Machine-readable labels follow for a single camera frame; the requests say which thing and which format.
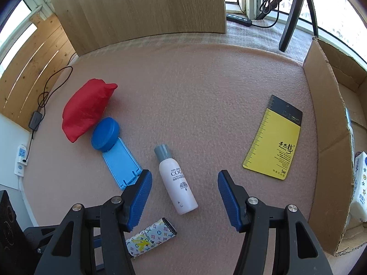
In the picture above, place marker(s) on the small grey-capped bottle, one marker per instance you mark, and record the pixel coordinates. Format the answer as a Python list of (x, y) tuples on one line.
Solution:
[(177, 186)]

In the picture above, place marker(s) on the pink felt mat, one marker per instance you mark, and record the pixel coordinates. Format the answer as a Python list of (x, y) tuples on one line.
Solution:
[(200, 91)]

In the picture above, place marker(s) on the white tissue pack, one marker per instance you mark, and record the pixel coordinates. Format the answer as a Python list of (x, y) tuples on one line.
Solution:
[(359, 189)]

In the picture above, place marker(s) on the black inline controller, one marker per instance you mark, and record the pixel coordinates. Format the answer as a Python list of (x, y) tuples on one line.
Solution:
[(239, 19)]

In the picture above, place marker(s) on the yellow and black card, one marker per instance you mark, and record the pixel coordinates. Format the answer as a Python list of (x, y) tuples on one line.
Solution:
[(272, 149)]

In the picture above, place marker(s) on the pine wood wall panel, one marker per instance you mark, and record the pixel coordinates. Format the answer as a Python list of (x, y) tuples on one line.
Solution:
[(25, 77)]

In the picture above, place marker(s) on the cardboard box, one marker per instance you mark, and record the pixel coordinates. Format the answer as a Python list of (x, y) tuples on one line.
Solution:
[(326, 120)]

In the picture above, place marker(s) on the red fabric pouch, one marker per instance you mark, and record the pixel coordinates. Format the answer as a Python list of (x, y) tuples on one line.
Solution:
[(83, 111)]

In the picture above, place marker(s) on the pale checkered blanket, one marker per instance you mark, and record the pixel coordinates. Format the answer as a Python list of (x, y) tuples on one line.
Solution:
[(252, 37)]

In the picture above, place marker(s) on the black power adapter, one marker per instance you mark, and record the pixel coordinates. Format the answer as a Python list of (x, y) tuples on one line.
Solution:
[(35, 120)]

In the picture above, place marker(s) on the white plug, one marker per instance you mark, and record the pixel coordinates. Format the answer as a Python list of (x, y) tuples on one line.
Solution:
[(23, 160)]

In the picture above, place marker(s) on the light wooden board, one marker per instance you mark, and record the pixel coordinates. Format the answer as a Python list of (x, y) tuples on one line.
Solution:
[(137, 8)]

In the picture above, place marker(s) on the white wall power strip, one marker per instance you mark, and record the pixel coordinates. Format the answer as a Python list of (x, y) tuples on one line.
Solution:
[(20, 167)]

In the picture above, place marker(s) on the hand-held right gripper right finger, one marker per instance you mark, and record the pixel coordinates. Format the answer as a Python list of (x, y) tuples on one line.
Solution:
[(229, 197)]

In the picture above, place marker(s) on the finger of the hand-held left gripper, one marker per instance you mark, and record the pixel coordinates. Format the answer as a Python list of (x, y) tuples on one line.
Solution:
[(41, 236), (96, 242)]

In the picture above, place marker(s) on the blue phone stand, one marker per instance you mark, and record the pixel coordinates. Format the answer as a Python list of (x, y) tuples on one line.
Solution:
[(120, 163)]

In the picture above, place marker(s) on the patterned lighter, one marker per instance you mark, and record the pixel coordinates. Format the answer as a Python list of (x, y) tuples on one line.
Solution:
[(154, 235)]

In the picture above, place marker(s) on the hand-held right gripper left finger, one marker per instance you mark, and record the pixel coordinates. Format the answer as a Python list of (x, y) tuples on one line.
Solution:
[(139, 200)]

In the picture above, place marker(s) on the black tripod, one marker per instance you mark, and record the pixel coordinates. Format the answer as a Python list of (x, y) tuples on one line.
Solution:
[(289, 28)]

